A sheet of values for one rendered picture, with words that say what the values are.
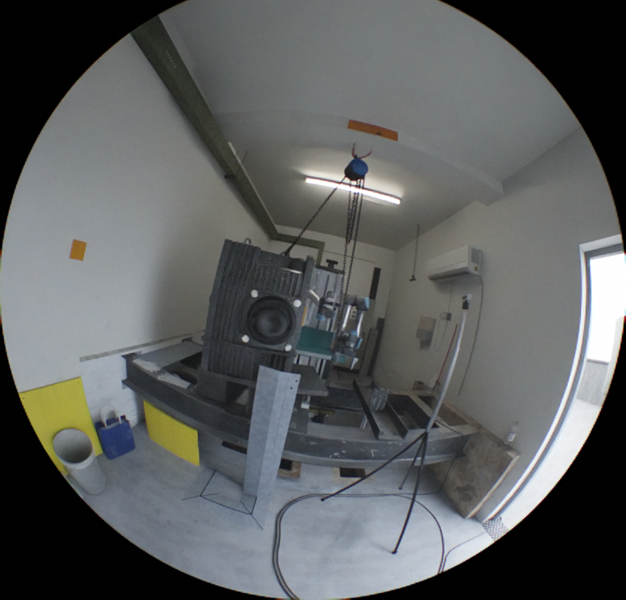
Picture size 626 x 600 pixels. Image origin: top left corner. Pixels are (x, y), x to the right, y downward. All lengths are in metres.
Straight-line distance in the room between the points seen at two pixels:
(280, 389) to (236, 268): 0.63
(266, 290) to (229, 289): 0.19
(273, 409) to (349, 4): 2.16
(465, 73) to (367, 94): 0.73
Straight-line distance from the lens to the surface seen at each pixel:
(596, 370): 8.21
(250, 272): 1.03
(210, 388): 1.30
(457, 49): 1.57
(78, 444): 1.68
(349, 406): 2.12
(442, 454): 1.87
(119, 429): 1.70
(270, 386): 0.97
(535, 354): 1.74
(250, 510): 1.57
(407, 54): 1.55
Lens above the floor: 1.41
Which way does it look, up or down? 3 degrees up
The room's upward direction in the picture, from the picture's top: 13 degrees clockwise
